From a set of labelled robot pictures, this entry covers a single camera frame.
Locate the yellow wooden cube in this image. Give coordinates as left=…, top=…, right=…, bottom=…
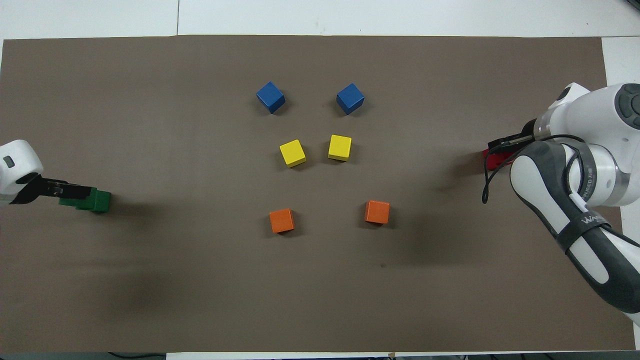
left=327, top=134, right=353, bottom=162
left=279, top=139, right=308, bottom=169

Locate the green wooden cube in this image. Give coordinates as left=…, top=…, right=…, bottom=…
left=58, top=189, right=97, bottom=210
left=76, top=190, right=112, bottom=214

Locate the brown table mat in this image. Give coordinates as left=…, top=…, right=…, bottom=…
left=0, top=34, right=637, bottom=354

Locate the blue wooden cube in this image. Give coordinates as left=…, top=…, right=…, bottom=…
left=255, top=81, right=287, bottom=115
left=336, top=82, right=366, bottom=116

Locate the orange wooden cube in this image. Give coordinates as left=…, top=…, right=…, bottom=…
left=269, top=208, right=296, bottom=234
left=364, top=200, right=391, bottom=226

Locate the black floor cable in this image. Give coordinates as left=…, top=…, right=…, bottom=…
left=107, top=351, right=167, bottom=360

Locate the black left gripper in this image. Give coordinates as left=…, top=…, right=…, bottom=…
left=9, top=173, right=93, bottom=203

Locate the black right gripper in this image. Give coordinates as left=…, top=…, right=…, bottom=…
left=488, top=120, right=538, bottom=152

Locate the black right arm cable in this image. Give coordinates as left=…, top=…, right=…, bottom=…
left=481, top=134, right=586, bottom=205

